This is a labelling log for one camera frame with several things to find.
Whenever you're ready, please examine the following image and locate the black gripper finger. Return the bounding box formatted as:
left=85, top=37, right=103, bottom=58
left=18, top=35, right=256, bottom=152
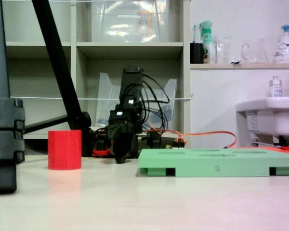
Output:
left=112, top=123, right=133, bottom=165
left=130, top=132, right=139, bottom=159

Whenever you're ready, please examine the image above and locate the red octagonal pillar block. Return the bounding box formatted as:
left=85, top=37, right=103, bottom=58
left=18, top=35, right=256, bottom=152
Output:
left=47, top=130, right=82, bottom=171

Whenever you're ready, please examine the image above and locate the black round clamp knob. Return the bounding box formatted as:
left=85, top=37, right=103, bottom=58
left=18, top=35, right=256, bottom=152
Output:
left=146, top=130, right=162, bottom=149

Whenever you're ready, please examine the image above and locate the red table clamp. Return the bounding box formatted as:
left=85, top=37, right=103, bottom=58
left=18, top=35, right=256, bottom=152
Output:
left=91, top=148, right=113, bottom=158

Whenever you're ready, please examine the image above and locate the clear plastic file holder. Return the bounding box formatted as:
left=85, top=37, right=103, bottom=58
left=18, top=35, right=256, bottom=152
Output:
left=95, top=72, right=179, bottom=132

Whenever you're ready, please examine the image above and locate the small circuit board connector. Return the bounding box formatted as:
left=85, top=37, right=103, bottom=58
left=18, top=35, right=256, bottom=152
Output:
left=165, top=138, right=187, bottom=150

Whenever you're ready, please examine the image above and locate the green shape sorting board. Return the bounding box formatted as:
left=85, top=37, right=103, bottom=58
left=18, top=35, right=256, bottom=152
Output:
left=137, top=148, right=289, bottom=178

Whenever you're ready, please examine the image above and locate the black tripod brace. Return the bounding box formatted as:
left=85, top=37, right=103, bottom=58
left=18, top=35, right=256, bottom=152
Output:
left=23, top=115, right=70, bottom=134

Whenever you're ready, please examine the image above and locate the black tripod leg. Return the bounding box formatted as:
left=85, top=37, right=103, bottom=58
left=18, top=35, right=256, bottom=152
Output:
left=31, top=0, right=92, bottom=157

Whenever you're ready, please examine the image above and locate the beige shelf unit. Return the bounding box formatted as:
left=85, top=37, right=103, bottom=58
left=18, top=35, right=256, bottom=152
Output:
left=1, top=0, right=191, bottom=150

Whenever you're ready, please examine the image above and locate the clear plastic storage box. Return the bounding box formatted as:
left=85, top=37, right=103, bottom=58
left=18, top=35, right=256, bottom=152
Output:
left=90, top=0, right=171, bottom=43

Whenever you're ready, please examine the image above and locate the orange labelled packet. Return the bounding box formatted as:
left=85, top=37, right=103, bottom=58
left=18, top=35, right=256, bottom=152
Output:
left=136, top=10, right=153, bottom=42

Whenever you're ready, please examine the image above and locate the black cup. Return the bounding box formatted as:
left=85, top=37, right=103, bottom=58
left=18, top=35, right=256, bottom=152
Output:
left=190, top=42, right=205, bottom=64

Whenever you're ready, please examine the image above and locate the green spray bottle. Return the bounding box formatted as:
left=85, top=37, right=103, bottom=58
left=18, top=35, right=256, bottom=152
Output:
left=199, top=20, right=216, bottom=64

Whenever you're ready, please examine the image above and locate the grey tripod leg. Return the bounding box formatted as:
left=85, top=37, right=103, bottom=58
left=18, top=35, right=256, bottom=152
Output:
left=0, top=0, right=26, bottom=195

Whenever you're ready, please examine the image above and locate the clear glass beaker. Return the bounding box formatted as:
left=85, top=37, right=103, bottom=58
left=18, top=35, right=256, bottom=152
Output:
left=214, top=35, right=232, bottom=64

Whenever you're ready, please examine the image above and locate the white sink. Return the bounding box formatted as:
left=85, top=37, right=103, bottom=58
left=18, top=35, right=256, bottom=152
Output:
left=236, top=96, right=289, bottom=138

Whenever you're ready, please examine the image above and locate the clear glass pitcher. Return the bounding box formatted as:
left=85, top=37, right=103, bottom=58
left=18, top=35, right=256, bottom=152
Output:
left=241, top=38, right=269, bottom=64

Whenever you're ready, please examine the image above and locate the small clear pump bottle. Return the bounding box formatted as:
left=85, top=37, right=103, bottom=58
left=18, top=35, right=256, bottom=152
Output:
left=269, top=76, right=283, bottom=98

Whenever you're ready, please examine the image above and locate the white foam soap bottle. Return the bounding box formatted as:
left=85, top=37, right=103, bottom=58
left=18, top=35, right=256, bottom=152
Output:
left=274, top=25, right=289, bottom=64

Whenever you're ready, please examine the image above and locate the black motor with orange wires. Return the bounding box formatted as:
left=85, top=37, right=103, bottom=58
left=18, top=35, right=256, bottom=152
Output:
left=95, top=128, right=111, bottom=152

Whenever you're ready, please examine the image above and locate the black coiled cable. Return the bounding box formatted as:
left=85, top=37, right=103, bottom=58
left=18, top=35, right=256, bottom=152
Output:
left=156, top=104, right=173, bottom=126

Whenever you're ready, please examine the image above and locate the wooden wall ledge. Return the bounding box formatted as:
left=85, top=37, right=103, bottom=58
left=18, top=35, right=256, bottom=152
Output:
left=190, top=63, right=289, bottom=71

